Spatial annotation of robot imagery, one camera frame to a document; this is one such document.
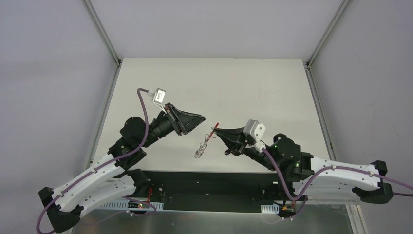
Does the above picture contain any red handled metal keyring holder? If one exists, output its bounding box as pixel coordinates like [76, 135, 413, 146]
[194, 122, 220, 158]

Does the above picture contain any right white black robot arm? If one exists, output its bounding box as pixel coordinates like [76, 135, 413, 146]
[213, 127, 394, 204]

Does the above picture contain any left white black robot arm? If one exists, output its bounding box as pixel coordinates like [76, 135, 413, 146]
[38, 103, 206, 233]

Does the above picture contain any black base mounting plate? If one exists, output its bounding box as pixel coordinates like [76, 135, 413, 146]
[132, 170, 289, 213]

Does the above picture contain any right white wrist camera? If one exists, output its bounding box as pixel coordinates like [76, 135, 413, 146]
[242, 119, 266, 145]

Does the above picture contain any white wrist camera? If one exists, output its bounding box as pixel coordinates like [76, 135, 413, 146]
[147, 88, 166, 110]
[242, 119, 266, 145]

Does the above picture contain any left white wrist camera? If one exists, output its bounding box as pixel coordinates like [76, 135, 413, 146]
[147, 88, 166, 110]

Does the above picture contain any right white cable duct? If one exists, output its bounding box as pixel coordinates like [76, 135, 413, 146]
[260, 203, 280, 214]

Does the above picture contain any white cable duct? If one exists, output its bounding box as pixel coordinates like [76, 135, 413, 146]
[97, 199, 164, 211]
[260, 203, 280, 214]

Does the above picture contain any left white cable duct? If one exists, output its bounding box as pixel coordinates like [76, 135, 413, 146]
[97, 199, 164, 211]

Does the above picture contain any left aluminium frame post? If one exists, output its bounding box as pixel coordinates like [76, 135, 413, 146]
[81, 0, 122, 67]

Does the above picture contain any aluminium frame post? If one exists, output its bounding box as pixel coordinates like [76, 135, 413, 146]
[81, 0, 122, 67]
[306, 0, 352, 69]

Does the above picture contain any right aluminium frame post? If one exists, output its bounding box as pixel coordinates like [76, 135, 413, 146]
[306, 0, 352, 69]

